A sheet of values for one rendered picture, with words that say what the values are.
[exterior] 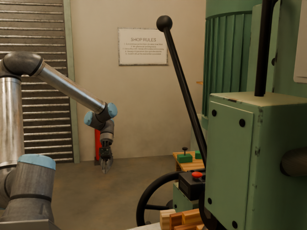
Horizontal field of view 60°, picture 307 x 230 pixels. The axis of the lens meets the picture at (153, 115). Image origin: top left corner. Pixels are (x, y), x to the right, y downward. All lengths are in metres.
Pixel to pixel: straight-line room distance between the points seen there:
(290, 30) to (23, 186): 1.00
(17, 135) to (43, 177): 0.32
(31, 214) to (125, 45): 2.68
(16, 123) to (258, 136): 1.24
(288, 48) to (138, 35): 3.18
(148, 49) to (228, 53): 3.01
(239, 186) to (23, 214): 0.88
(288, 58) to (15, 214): 0.97
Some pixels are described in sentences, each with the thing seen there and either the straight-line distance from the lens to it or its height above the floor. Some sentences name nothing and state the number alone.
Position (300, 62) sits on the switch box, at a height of 1.34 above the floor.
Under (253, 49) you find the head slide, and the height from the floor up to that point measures 1.35.
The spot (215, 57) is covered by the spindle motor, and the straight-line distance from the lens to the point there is 0.51.
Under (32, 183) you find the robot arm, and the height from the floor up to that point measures 0.88.
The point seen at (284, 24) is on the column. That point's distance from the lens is 0.35.
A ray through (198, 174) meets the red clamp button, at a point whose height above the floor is 1.02.
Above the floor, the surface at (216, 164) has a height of 1.22.
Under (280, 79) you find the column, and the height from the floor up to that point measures 1.32.
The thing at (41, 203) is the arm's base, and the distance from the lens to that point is 1.11.
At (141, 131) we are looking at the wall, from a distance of 3.61.
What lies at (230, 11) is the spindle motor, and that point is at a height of 1.42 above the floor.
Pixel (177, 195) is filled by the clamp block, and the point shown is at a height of 0.93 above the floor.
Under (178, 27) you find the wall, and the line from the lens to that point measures 3.61.
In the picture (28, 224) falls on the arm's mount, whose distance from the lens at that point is 1.06.
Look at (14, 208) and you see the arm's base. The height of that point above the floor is 0.82.
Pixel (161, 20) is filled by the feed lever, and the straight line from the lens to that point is 0.58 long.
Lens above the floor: 1.34
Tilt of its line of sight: 12 degrees down
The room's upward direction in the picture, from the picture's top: straight up
